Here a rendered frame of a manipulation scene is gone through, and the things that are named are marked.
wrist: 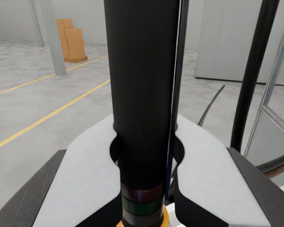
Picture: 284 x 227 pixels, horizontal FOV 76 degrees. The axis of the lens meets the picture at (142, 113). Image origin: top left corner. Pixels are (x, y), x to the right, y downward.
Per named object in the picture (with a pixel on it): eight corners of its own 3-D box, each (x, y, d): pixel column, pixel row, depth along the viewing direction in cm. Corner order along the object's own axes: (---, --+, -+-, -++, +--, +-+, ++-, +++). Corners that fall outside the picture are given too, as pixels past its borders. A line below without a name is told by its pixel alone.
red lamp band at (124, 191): (151, 160, 15) (151, 148, 15) (175, 191, 12) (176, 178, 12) (112, 174, 14) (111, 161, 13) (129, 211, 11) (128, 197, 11)
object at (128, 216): (150, 183, 16) (151, 172, 16) (172, 215, 14) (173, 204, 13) (114, 197, 15) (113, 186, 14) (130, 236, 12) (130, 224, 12)
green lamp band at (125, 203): (151, 172, 16) (151, 161, 15) (173, 203, 13) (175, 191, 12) (113, 186, 14) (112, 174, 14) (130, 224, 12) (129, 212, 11)
